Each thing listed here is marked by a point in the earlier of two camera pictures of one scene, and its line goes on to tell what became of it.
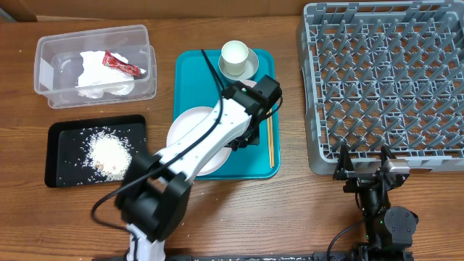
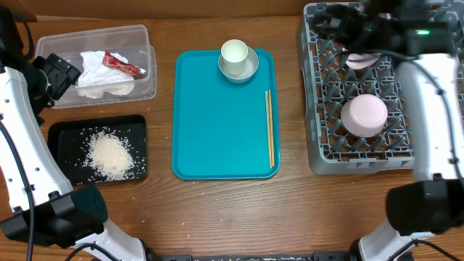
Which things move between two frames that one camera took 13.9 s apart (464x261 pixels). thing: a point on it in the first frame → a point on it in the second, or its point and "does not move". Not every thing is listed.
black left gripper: [254, 135] → [62, 73]
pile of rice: [109, 155] does not move
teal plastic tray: [197, 84] does not move
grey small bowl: [251, 66] does not move
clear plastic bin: [58, 63] does not move
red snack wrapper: [109, 61] does not move
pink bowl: [249, 83] → [364, 115]
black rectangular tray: [93, 151] does not move
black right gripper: [344, 171] → [330, 25]
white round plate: [183, 122] → [359, 61]
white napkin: [96, 79] does not move
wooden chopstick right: [272, 141] does not move
